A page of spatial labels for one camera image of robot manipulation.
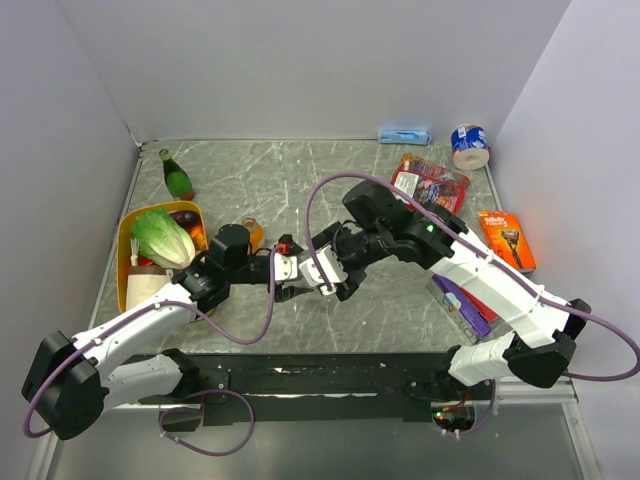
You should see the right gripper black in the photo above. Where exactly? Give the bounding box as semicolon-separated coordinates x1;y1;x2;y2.
306;221;392;301

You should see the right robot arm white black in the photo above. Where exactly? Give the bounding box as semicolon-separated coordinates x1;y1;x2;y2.
298;174;590;399

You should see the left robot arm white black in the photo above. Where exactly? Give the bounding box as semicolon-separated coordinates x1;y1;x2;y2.
22;224;318;440

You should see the orange juice bottle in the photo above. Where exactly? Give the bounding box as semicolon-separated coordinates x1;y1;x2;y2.
241;217;264;253

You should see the dark green glass bottle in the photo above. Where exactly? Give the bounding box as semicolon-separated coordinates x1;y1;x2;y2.
159;149;194;201

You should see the purple eggplant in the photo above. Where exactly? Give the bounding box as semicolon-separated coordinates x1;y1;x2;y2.
170;210;201;228

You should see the red snack bag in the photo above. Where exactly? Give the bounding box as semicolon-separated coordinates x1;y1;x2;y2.
392;153;470;214

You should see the green lettuce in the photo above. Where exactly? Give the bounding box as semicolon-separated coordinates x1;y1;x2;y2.
130;207;196;269

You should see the blue tissue pack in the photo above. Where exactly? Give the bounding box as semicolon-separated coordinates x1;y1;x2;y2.
377;129;432;146

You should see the purple chocolate bar box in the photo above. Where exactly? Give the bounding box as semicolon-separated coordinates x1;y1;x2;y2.
427;274;491;344

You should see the red flat box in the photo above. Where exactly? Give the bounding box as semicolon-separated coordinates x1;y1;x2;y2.
462;289;498;323

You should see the yellow plastic basket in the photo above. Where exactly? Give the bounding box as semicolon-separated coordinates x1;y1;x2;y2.
116;200;209;313

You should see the orange razor package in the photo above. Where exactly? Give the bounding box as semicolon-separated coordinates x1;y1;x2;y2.
478;211;536;274

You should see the toilet paper roll blue wrap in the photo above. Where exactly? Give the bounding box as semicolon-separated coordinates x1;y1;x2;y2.
451;124;490;171

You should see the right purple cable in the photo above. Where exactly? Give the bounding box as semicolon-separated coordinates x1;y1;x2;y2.
304;172;640;384

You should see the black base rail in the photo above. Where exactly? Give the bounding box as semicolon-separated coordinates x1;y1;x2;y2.
119;352;501;426

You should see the aluminium frame rail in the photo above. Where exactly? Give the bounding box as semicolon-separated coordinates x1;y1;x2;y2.
431;377;578;407

